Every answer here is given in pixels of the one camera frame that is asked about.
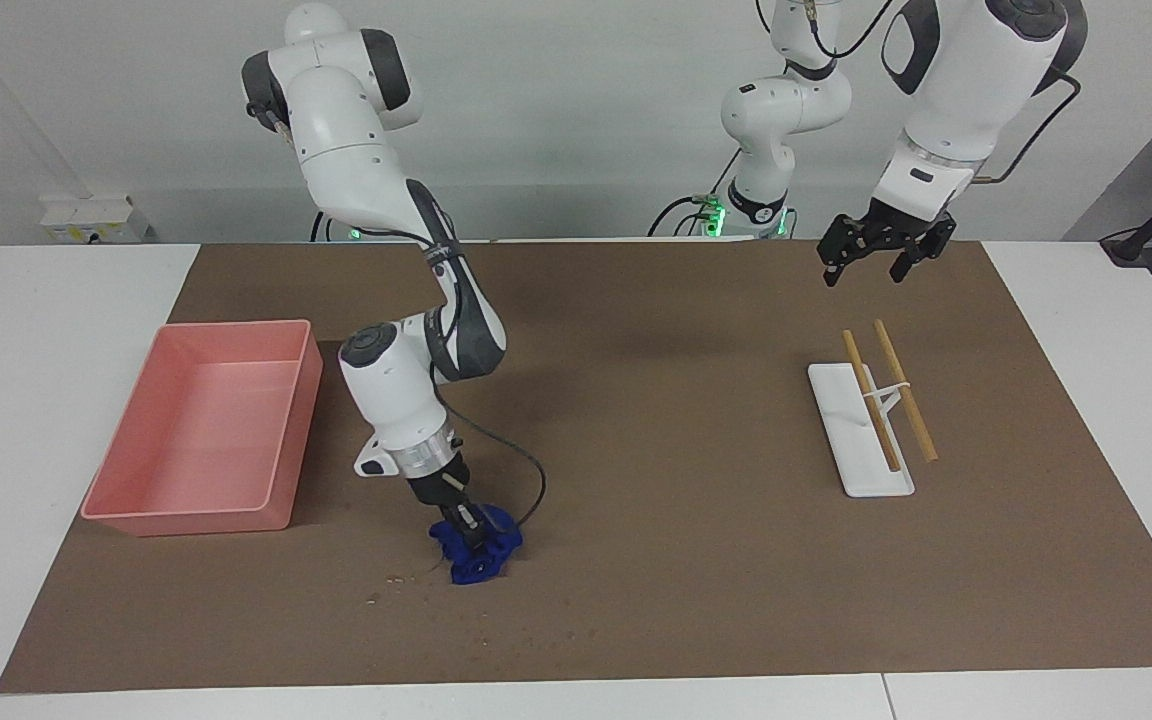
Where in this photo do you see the blue towel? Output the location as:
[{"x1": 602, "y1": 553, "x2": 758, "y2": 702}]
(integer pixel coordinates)
[{"x1": 429, "y1": 505, "x2": 524, "y2": 587}]

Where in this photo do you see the white rack with wooden bars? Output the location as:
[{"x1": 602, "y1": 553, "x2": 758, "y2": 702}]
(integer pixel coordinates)
[{"x1": 807, "y1": 319, "x2": 940, "y2": 499}]

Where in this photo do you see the brown table mat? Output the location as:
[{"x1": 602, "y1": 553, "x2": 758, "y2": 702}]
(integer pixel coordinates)
[{"x1": 0, "y1": 238, "x2": 1152, "y2": 696}]

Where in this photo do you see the pink plastic bin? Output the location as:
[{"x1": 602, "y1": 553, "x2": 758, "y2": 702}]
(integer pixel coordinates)
[{"x1": 80, "y1": 319, "x2": 325, "y2": 538}]

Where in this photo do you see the white power strip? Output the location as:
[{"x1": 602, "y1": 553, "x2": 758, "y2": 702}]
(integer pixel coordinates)
[{"x1": 39, "y1": 195, "x2": 152, "y2": 244}]

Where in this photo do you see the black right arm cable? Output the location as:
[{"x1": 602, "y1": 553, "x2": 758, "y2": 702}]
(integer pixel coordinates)
[{"x1": 416, "y1": 235, "x2": 547, "y2": 529}]

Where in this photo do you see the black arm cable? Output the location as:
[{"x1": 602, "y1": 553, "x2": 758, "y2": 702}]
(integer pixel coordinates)
[
  {"x1": 756, "y1": 0, "x2": 1082, "y2": 186},
  {"x1": 416, "y1": 235, "x2": 547, "y2": 529}
]

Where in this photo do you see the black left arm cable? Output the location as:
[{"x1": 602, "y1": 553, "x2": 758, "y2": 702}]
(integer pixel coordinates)
[{"x1": 756, "y1": 0, "x2": 1082, "y2": 186}]

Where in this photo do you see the black base cable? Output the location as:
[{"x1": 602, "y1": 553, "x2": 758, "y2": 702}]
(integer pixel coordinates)
[{"x1": 648, "y1": 150, "x2": 743, "y2": 238}]

